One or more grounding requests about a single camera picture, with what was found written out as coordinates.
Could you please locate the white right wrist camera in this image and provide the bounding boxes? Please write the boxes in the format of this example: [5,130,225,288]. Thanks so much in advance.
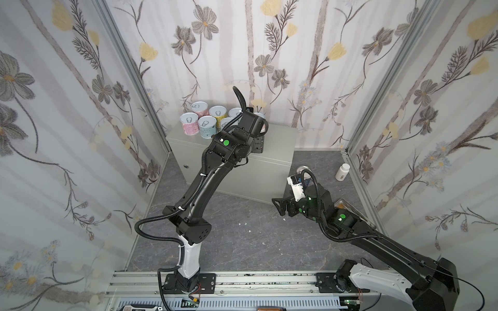
[287,174,309,202]

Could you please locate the white plastic bottle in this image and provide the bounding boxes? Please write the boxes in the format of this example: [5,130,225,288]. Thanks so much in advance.
[335,163,351,181]

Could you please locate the yellow can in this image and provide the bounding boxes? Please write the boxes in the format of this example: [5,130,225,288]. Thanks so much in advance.
[209,105,227,127]

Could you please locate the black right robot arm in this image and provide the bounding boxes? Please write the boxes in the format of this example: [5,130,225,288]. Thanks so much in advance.
[272,168,460,310]

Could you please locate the blue can silver lid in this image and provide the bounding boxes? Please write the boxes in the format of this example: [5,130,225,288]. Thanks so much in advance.
[296,165,312,183]

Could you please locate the grey metal cabinet counter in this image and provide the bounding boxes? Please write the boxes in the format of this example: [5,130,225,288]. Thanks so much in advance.
[167,123,297,204]

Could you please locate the teal can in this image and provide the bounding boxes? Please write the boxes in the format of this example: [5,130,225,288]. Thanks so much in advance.
[198,115,217,139]

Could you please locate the light blue can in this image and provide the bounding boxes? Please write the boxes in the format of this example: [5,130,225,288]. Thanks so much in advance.
[228,107,242,118]

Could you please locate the pink can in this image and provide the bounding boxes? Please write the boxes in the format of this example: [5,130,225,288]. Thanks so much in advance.
[191,101,210,118]
[180,112,199,136]

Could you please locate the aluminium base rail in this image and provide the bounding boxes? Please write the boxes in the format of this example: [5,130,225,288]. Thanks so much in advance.
[104,270,429,311]

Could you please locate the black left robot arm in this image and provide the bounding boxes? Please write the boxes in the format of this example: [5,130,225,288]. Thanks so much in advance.
[134,87,268,293]

